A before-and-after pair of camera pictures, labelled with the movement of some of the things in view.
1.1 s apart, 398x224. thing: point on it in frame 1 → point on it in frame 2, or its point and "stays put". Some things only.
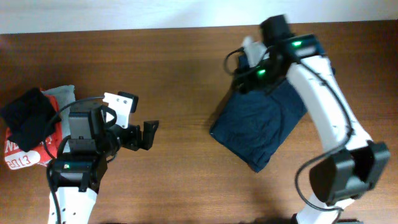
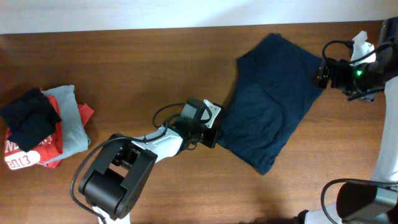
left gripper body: x=130 y=138 → x=209 y=135
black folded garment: x=29 y=117 stays put
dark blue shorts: x=253 y=126 stays put
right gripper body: x=261 y=77 → x=343 y=78
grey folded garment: x=64 y=95 stays put
